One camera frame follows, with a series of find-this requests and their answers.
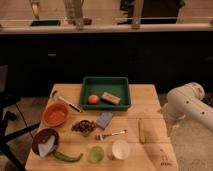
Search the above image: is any white cup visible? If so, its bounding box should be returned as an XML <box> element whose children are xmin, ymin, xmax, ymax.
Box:
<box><xmin>112</xmin><ymin>140</ymin><xmax>130</xmax><ymax>160</ymax></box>

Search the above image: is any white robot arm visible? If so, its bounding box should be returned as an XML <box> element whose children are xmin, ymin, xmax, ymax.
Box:
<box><xmin>161</xmin><ymin>82</ymin><xmax>213</xmax><ymax>136</ymax></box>

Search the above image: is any orange red bowl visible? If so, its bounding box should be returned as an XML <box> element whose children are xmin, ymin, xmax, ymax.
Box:
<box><xmin>42</xmin><ymin>103</ymin><xmax>69</xmax><ymax>127</ymax></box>

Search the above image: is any dark maroon bowl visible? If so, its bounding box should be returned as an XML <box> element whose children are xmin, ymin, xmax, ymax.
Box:
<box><xmin>32</xmin><ymin>128</ymin><xmax>59</xmax><ymax>157</ymax></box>

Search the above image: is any green plastic tray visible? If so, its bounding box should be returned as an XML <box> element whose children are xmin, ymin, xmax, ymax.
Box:
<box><xmin>79</xmin><ymin>76</ymin><xmax>131</xmax><ymax>111</ymax></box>

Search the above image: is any blue sponge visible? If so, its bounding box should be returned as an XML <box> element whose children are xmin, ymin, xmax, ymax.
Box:
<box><xmin>96</xmin><ymin>111</ymin><xmax>113</xmax><ymax>129</ymax></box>

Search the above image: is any brown sponge block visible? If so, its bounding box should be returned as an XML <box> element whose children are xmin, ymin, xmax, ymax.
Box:
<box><xmin>101</xmin><ymin>92</ymin><xmax>120</xmax><ymax>105</ymax></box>

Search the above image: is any orange fruit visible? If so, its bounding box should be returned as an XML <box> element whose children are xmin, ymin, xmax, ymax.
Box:
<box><xmin>88</xmin><ymin>94</ymin><xmax>100</xmax><ymax>105</ymax></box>

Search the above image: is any green cup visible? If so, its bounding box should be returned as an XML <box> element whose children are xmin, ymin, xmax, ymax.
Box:
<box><xmin>88</xmin><ymin>146</ymin><xmax>104</xmax><ymax>163</ymax></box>

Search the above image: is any green chili pepper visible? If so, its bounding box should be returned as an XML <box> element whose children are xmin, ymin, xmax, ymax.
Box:
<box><xmin>53</xmin><ymin>151</ymin><xmax>83</xmax><ymax>163</ymax></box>

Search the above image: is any white folded paper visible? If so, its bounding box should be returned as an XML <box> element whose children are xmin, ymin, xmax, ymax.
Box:
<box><xmin>38</xmin><ymin>135</ymin><xmax>55</xmax><ymax>157</ymax></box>

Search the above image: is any black office chair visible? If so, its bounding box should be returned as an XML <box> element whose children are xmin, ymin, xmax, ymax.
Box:
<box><xmin>0</xmin><ymin>65</ymin><xmax>39</xmax><ymax>171</ymax></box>

